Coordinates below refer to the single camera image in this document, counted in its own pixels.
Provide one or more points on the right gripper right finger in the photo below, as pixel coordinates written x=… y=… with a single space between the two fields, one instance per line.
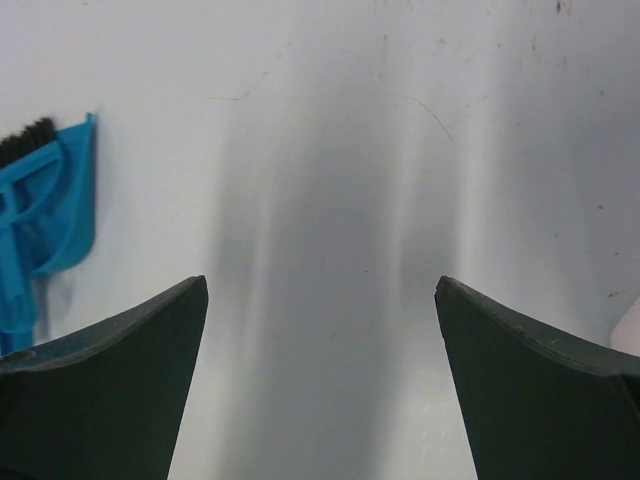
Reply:
x=537 y=402

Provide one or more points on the blue dustpan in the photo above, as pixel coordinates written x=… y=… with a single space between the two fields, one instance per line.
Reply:
x=67 y=226

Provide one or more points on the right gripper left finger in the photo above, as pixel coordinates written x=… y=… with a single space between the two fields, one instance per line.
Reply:
x=107 y=401

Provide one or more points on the white translucent waste bin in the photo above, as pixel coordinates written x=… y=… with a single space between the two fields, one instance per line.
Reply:
x=625 y=337

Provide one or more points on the blue hand brush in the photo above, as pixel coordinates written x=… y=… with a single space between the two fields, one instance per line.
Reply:
x=23 y=155

